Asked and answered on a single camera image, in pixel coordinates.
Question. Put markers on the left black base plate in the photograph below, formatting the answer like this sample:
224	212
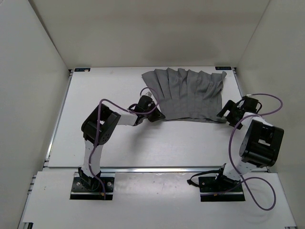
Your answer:
81	191

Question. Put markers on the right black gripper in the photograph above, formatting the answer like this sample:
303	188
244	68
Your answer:
230	106

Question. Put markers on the left blue label sticker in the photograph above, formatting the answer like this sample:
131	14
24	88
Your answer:
82	69

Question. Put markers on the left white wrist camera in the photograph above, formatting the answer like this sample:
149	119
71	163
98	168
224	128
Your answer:
147	94

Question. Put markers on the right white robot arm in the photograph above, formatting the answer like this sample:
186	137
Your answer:
260	146

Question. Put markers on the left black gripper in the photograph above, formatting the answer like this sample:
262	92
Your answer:
157	116

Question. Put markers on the grey pleated skirt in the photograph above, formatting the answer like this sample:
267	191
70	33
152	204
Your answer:
185	95

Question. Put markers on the right blue label sticker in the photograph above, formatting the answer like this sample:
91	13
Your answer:
223	68

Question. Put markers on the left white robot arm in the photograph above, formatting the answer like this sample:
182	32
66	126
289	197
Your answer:
99	126

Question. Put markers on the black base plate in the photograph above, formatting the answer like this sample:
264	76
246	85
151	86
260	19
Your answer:
81	191
214	187

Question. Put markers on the blue label sticker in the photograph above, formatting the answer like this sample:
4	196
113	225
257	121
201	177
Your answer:
223	68
82	69

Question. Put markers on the aluminium table rail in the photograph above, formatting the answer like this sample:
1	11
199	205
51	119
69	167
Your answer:
156	169

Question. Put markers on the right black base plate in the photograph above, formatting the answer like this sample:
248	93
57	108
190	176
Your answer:
214	187

